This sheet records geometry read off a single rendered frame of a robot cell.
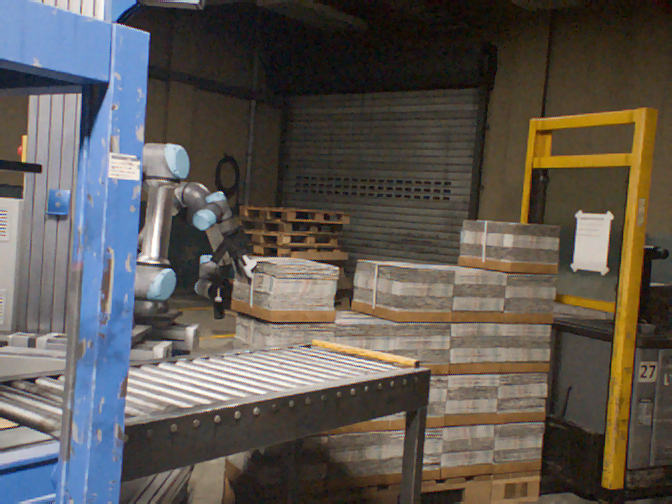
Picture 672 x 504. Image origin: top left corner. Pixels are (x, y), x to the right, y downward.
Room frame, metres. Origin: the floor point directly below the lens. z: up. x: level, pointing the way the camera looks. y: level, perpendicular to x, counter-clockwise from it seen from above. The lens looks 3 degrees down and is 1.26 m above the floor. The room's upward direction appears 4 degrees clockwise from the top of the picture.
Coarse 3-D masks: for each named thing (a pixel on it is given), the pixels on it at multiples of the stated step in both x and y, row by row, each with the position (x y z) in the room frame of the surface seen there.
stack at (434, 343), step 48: (240, 336) 3.50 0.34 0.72; (288, 336) 3.25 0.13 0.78; (336, 336) 3.38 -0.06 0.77; (384, 336) 3.48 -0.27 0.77; (432, 336) 3.60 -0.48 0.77; (480, 336) 3.73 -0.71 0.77; (432, 384) 3.60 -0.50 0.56; (480, 384) 3.73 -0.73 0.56; (384, 432) 3.49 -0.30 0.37; (432, 432) 3.62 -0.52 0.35; (480, 432) 3.74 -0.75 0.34; (432, 480) 3.63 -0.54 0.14; (480, 480) 3.75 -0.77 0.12
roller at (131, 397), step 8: (64, 376) 2.15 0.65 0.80; (128, 392) 2.01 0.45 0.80; (128, 400) 1.98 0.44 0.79; (136, 400) 1.96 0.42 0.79; (144, 400) 1.95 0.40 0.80; (152, 400) 1.95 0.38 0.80; (152, 408) 1.92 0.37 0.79; (160, 408) 1.91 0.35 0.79; (168, 408) 1.90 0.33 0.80; (176, 408) 1.89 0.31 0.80
